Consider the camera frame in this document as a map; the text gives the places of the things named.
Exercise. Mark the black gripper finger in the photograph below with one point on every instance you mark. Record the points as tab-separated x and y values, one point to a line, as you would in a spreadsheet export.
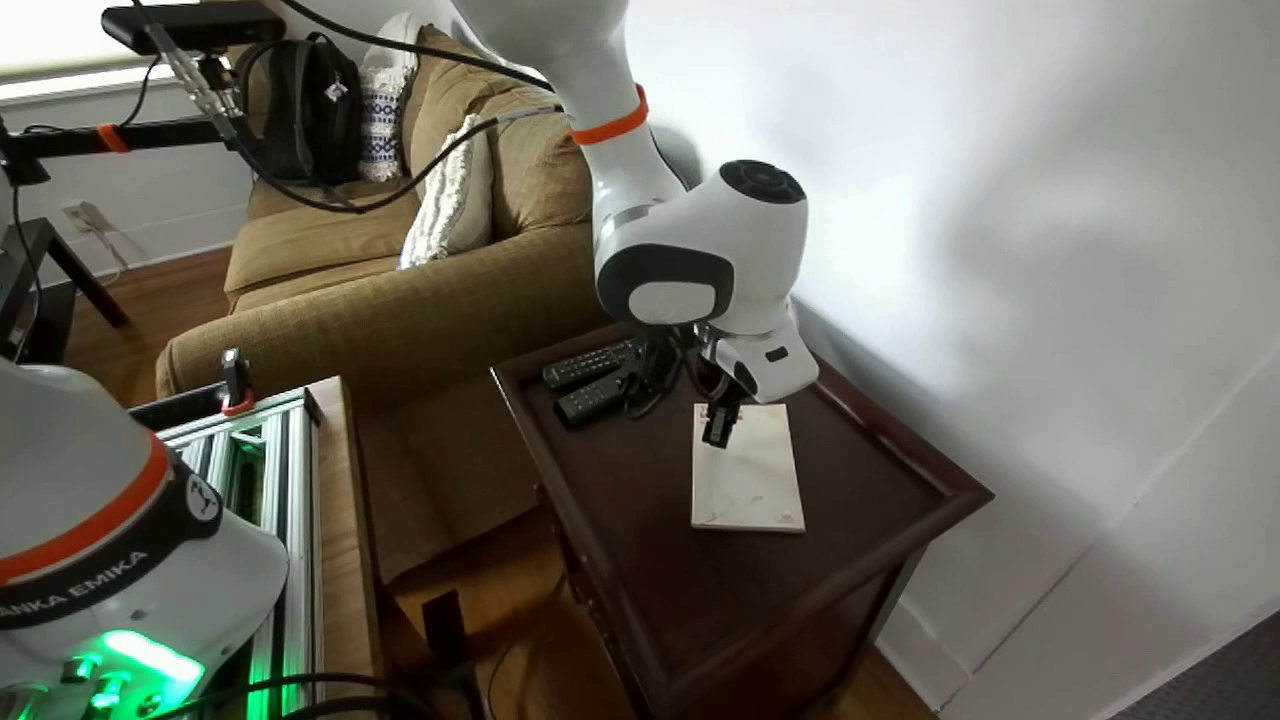
723	422

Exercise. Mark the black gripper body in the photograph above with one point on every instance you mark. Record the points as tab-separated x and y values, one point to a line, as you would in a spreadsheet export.
670	356

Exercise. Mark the white book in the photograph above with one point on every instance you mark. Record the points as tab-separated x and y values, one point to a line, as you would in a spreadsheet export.
745	485

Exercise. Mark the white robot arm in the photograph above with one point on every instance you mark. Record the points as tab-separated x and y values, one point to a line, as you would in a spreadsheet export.
704	266

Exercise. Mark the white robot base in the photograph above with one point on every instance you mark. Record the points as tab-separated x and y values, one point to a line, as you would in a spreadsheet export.
99	523

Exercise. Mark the black remote control rear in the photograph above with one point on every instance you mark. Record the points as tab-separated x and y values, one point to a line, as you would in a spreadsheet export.
588	366

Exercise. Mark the black remote control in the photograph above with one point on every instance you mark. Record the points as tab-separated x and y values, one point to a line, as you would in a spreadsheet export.
588	366
604	397

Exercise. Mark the black remote control front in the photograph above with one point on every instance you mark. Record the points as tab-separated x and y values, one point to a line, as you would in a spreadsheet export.
604	397

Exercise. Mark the dark wooden side table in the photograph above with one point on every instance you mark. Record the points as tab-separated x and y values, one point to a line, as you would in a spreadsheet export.
735	626

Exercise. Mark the white patterned pillow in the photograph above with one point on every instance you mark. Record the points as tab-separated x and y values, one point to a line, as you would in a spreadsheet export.
454	198

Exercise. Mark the olive brown fabric sofa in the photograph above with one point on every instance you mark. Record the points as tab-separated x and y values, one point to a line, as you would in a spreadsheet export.
320	295

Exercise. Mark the black toggle clamp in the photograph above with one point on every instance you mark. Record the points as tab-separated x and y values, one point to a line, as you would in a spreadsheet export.
239	386

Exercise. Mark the black bag on sofa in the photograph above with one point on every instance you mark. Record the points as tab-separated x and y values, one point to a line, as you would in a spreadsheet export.
313	113

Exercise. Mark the black stand table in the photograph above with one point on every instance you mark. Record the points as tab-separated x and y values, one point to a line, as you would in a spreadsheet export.
41	283

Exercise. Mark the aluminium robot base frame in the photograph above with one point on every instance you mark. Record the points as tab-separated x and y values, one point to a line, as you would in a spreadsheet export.
250	606

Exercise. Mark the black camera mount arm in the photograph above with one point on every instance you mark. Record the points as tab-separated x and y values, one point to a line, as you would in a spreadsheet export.
179	36

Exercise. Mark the white wall outlet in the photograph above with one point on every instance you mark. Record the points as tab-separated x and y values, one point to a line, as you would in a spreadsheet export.
85	216

